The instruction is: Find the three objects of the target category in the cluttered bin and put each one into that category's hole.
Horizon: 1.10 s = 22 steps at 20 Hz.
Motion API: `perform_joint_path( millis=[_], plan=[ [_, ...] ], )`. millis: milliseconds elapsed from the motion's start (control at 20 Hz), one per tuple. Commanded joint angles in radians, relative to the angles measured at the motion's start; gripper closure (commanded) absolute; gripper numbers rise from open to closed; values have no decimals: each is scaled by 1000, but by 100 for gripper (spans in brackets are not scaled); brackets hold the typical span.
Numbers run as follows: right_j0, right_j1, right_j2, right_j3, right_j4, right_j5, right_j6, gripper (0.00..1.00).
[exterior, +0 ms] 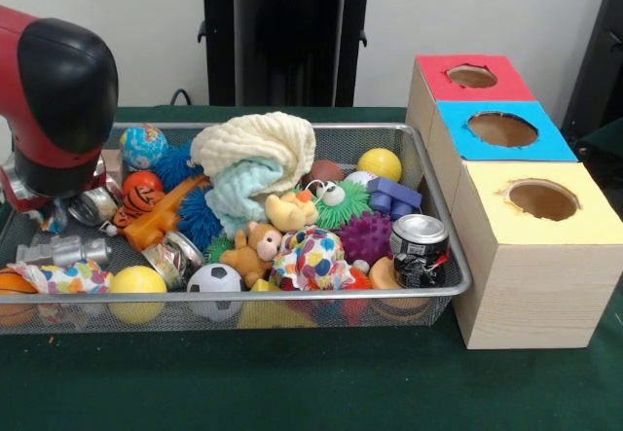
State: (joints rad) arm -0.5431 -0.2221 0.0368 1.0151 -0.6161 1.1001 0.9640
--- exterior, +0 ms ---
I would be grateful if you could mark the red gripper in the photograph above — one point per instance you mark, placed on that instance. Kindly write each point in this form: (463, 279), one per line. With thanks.
(29, 204)

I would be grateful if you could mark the cream waffle cloth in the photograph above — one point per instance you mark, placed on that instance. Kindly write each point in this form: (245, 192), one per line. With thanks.
(258, 144)

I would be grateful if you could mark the black chair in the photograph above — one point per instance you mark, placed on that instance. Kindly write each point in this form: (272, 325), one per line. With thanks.
(598, 61)

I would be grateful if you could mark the black and white can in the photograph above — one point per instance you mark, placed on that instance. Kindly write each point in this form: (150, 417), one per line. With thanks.
(418, 251)

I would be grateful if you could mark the small orange basketball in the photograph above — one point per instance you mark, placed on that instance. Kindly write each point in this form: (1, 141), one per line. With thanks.
(14, 282)

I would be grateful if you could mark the yellow tennis-style ball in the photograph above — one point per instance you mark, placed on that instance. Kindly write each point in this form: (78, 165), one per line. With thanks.
(137, 280)

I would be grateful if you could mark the mint waffle cloth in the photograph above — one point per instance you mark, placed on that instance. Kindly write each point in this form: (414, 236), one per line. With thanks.
(238, 195)

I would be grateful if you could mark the green spiky toy with eyes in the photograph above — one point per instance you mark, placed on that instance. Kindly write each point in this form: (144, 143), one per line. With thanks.
(350, 202)

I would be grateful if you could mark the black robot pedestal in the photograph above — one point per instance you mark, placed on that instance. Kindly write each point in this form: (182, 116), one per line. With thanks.
(292, 37)

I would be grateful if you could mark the smooth yellow ball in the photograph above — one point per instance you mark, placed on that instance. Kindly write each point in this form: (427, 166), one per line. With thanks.
(380, 163)

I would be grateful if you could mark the purple spiky ball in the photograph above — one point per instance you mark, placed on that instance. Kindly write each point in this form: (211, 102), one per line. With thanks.
(365, 236)

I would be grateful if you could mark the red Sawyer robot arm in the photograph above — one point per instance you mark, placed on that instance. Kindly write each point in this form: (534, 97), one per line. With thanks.
(58, 95)

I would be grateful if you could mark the dark green side table cloth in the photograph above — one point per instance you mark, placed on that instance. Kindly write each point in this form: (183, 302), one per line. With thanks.
(608, 144)

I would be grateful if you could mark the small soccer ball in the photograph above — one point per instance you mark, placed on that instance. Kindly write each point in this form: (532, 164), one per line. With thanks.
(215, 279)

